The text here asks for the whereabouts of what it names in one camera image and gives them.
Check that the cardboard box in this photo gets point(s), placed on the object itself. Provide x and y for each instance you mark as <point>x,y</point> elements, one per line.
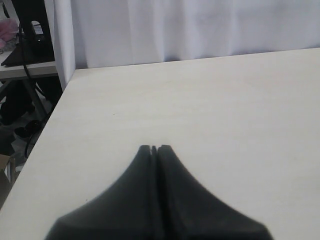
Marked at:
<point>7,176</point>

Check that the pink plush toy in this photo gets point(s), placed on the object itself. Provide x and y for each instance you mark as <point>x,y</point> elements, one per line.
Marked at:
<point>8,30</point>

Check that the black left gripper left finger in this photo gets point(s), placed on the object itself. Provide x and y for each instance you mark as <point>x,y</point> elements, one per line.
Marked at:
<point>125,211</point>

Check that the black monitor stand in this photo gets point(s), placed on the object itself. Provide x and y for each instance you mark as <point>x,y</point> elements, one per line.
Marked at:
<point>36,41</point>

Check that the grey side table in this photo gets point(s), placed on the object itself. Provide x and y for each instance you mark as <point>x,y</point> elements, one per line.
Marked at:
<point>38,70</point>

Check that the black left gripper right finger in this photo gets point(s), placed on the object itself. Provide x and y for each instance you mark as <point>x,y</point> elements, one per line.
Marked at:
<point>191,212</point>

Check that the black shoe on floor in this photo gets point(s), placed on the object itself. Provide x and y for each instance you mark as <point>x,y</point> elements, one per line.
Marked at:
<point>29,129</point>

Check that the white backdrop curtain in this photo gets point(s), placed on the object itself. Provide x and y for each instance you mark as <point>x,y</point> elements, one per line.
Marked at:
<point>108,33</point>

